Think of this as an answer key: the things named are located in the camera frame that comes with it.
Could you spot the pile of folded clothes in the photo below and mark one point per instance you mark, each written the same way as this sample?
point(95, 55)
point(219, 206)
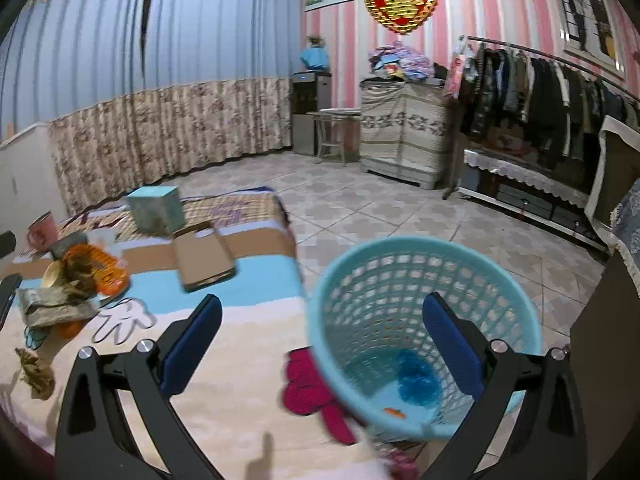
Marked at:
point(405, 62)

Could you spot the blue patterned cloth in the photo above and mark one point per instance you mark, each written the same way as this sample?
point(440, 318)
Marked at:
point(627, 230)

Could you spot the crumpled brown paper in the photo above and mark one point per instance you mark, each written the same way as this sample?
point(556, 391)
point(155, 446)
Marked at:
point(36, 372)

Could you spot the dark wooden cabinet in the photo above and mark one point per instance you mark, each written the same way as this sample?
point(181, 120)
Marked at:
point(605, 360)

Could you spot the teal cardboard box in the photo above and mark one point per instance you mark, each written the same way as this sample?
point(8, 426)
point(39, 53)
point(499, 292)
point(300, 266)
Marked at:
point(155, 210)

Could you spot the red gold heart decoration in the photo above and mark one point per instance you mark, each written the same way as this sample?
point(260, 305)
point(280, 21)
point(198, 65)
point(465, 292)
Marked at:
point(402, 2)

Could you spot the small wooden stool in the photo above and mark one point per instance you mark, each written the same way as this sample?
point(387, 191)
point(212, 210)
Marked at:
point(332, 132)

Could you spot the framed wall picture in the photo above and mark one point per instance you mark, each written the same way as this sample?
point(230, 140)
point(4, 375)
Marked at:
point(587, 15)

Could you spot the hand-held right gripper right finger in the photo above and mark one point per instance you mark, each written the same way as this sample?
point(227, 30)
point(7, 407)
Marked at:
point(452, 347)

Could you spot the brown phone case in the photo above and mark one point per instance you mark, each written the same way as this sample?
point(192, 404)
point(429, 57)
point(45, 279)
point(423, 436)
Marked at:
point(202, 260)

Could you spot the row of hanging clothes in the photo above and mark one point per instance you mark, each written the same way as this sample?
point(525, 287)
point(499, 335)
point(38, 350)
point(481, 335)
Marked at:
point(540, 100)

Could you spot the low cabinet with lace cloth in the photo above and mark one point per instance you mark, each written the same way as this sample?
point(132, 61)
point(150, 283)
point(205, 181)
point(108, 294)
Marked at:
point(525, 185)

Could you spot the light blue plastic mesh basket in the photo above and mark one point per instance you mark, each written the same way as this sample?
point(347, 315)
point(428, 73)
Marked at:
point(375, 280)

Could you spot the small orange scrap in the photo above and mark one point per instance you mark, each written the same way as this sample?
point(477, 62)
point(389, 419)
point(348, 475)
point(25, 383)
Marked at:
point(395, 412)

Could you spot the blue and floral curtain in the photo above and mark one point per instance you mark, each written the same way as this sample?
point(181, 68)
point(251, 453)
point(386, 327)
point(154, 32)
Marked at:
point(150, 85)

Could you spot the blue crumpled plastic wrapper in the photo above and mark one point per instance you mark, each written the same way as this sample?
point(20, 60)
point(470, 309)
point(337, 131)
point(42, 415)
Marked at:
point(415, 380)

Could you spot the white cabinet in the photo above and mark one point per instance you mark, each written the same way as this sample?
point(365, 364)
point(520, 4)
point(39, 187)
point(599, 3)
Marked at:
point(20, 175)

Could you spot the printed striped blanket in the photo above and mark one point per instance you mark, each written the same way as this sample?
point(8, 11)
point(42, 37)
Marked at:
point(240, 320)

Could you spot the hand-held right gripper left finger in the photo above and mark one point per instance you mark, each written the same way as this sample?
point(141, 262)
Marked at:
point(192, 342)

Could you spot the orange snack wrapper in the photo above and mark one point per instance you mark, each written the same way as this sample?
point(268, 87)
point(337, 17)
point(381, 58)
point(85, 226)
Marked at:
point(109, 270)

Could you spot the crumpled beige cloth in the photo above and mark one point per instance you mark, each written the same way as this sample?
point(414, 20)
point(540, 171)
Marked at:
point(102, 239)

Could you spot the pink hanging garment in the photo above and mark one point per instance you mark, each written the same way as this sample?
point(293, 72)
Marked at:
point(457, 75)

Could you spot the brown crumpled wrapper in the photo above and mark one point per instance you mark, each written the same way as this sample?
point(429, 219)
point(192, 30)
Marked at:
point(80, 275)

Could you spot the cloth covered cabinet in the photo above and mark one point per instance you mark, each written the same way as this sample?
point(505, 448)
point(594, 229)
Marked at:
point(405, 135)

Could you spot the pink mug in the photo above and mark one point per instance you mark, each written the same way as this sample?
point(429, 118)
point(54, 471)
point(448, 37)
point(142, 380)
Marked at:
point(42, 232)

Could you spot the metal clothes rack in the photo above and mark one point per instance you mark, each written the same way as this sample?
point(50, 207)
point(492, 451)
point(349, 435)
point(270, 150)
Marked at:
point(520, 49)

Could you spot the blue covered water bottle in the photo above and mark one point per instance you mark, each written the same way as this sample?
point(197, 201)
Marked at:
point(315, 55)

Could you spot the black ribbed paper cup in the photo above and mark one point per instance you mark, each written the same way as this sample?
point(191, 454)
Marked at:
point(56, 274)

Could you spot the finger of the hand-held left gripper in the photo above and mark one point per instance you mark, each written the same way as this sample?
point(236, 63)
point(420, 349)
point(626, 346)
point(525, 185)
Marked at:
point(9, 300)
point(6, 244)

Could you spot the grey water dispenser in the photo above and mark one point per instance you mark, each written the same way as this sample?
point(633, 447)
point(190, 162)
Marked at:
point(310, 110)

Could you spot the white framed furniture panel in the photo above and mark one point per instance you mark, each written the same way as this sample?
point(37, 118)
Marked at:
point(602, 170)

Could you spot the grey printed wrapper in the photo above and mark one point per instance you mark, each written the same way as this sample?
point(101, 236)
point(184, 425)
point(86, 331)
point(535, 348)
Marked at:
point(55, 307)

